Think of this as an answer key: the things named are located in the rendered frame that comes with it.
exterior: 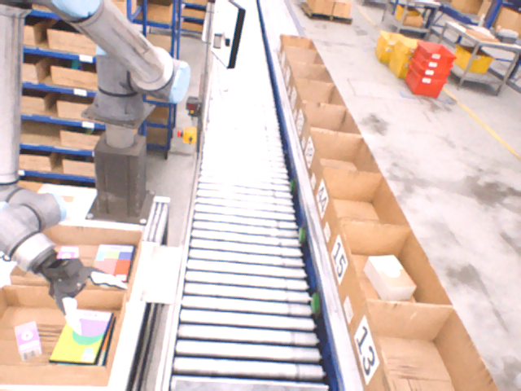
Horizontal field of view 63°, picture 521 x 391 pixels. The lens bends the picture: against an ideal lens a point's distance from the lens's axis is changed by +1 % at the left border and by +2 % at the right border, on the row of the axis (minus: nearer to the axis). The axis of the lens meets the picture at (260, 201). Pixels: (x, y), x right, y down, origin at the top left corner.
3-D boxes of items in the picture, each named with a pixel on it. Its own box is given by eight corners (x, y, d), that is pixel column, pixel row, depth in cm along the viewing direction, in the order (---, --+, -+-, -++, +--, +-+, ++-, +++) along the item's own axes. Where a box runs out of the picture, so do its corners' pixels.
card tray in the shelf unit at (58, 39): (48, 48, 231) (45, 28, 225) (67, 33, 256) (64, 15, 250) (124, 59, 236) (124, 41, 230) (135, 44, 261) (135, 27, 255)
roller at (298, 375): (169, 362, 139) (170, 353, 136) (321, 371, 146) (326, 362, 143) (167, 376, 135) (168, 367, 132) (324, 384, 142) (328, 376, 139)
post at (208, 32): (193, 156, 256) (206, -2, 205) (201, 158, 256) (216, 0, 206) (191, 167, 246) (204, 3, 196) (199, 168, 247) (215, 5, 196)
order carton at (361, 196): (313, 196, 202) (321, 166, 192) (371, 203, 205) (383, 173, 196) (327, 252, 170) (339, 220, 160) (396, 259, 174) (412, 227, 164)
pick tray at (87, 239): (41, 242, 167) (38, 221, 161) (142, 248, 173) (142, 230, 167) (12, 297, 144) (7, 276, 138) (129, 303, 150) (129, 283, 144)
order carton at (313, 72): (283, 81, 329) (288, 59, 319) (320, 87, 332) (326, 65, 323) (288, 101, 297) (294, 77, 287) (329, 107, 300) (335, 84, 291)
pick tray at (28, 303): (7, 305, 141) (2, 283, 136) (127, 310, 147) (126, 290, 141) (-35, 384, 118) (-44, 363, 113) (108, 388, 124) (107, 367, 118)
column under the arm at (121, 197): (84, 220, 181) (77, 152, 163) (101, 186, 203) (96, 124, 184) (146, 226, 185) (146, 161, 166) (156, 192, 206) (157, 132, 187)
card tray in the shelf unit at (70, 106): (58, 116, 253) (55, 101, 247) (72, 97, 278) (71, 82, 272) (128, 125, 259) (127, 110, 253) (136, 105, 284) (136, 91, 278)
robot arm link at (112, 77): (112, 73, 168) (111, 28, 158) (151, 85, 165) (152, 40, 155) (88, 85, 156) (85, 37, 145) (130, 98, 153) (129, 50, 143)
